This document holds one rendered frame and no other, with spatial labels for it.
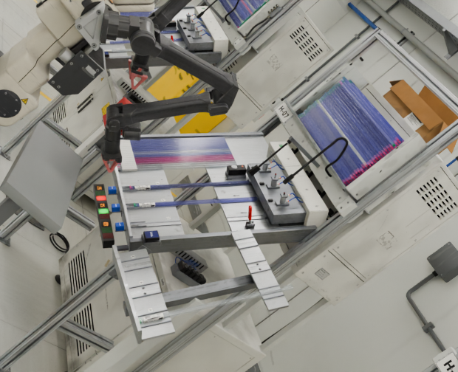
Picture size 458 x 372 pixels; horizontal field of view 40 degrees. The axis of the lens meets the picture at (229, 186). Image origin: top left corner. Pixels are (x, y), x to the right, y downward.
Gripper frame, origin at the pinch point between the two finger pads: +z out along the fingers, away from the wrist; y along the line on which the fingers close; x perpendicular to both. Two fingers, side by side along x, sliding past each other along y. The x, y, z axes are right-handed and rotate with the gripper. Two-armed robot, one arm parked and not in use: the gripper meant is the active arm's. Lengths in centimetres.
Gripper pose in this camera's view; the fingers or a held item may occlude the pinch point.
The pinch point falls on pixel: (110, 170)
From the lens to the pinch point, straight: 244.5
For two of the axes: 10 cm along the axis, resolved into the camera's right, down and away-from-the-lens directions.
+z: -1.7, 8.0, 5.7
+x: -9.5, 0.2, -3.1
